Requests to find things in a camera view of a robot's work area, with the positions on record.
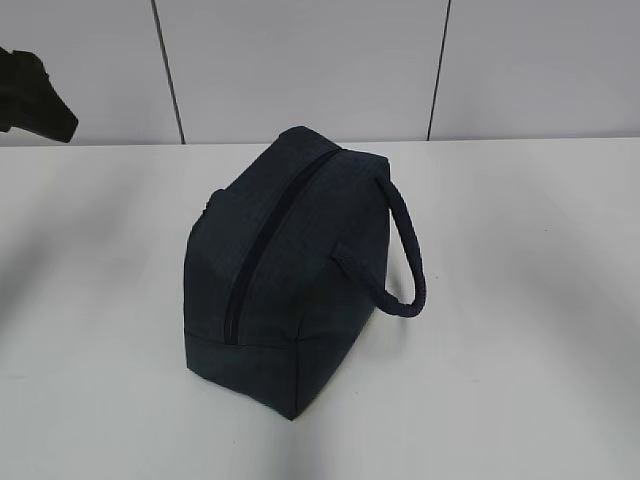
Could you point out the dark blue lunch bag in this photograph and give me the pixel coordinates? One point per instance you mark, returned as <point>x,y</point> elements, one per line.
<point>285,266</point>

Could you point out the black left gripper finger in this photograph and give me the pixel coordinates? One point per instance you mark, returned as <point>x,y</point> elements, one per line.
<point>28,100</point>

